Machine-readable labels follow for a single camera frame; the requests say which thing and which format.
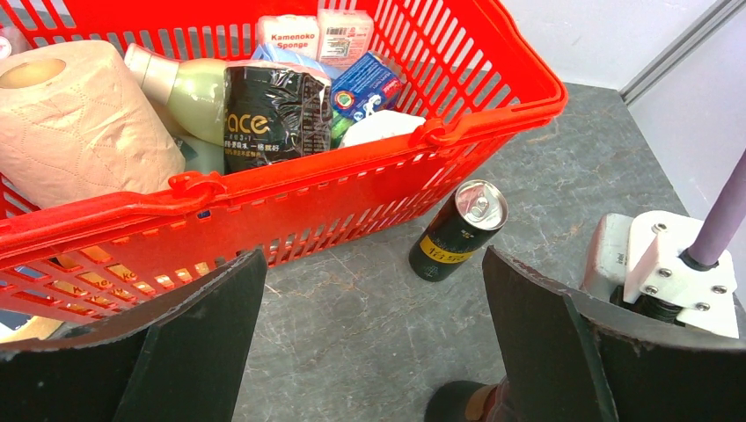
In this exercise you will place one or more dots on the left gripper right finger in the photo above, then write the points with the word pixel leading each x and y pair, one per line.
pixel 572 357

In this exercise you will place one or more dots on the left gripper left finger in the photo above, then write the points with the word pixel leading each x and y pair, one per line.
pixel 178 357

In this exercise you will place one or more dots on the red black coffee server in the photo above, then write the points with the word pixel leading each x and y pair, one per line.
pixel 468 401

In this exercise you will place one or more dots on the black yellow drink can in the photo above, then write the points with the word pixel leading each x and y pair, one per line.
pixel 468 219

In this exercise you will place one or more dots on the beige toilet paper roll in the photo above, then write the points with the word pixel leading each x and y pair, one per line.
pixel 75 125

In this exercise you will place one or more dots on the black plastic-wrapped package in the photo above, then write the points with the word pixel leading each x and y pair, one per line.
pixel 274 112

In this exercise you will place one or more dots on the pale green plastic bottle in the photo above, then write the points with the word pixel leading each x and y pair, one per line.
pixel 190 96

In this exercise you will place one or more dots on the white item in basket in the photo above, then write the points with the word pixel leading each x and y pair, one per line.
pixel 380 125

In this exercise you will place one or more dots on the red plastic shopping basket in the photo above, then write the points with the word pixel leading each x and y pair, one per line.
pixel 467 70

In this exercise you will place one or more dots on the light blue packet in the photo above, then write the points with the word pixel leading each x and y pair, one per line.
pixel 272 53

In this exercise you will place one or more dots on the blue detergent box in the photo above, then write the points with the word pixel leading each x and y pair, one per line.
pixel 367 86

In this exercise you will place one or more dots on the pink sponge box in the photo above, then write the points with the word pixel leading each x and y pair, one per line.
pixel 297 33

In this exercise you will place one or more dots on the white pink small box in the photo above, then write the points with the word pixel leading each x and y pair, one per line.
pixel 345 36

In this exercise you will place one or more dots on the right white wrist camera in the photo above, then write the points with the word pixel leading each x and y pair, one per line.
pixel 638 262

